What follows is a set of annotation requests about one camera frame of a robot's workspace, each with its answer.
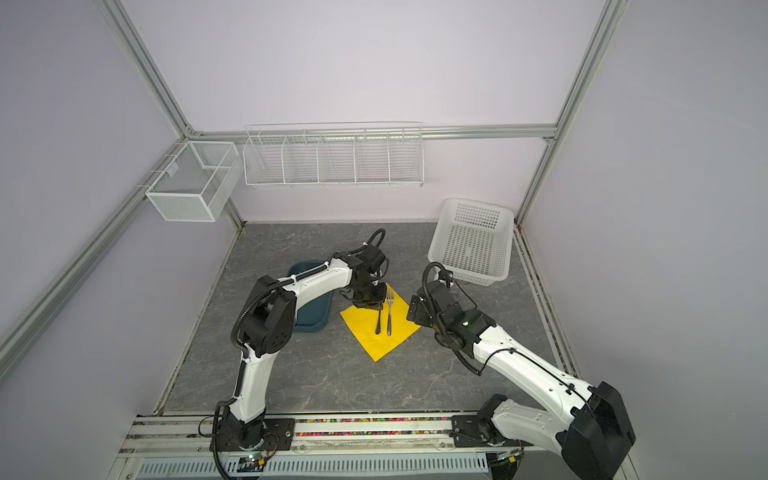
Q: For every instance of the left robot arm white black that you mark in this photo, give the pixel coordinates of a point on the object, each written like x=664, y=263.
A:
x=267, y=321

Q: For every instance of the yellow paper napkin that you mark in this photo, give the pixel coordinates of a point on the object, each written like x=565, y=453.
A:
x=361, y=323

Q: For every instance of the white wire wall shelf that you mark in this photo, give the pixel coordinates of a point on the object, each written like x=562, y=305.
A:
x=334, y=154

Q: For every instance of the aluminium front rail frame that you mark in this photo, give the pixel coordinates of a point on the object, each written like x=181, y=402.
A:
x=334, y=434

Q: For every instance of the silver fork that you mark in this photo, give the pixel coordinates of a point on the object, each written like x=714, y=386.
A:
x=390, y=304

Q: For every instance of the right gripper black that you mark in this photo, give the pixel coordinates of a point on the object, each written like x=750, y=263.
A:
x=418, y=312

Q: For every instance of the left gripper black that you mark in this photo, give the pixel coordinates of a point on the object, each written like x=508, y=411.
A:
x=377, y=303

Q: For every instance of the teal plastic tray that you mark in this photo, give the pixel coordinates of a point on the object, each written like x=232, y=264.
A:
x=313, y=316

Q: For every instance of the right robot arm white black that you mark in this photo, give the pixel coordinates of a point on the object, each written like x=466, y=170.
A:
x=587, y=425

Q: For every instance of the white mesh wall box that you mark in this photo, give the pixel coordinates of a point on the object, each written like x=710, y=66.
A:
x=197, y=182

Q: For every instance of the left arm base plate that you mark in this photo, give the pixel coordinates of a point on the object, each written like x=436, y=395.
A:
x=259, y=435

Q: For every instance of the white vent grille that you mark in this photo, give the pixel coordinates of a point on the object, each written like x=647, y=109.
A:
x=322, y=466

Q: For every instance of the white plastic perforated basket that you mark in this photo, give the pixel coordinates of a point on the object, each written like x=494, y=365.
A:
x=474, y=240

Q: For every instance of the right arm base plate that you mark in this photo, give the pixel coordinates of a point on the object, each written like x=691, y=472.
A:
x=470, y=431

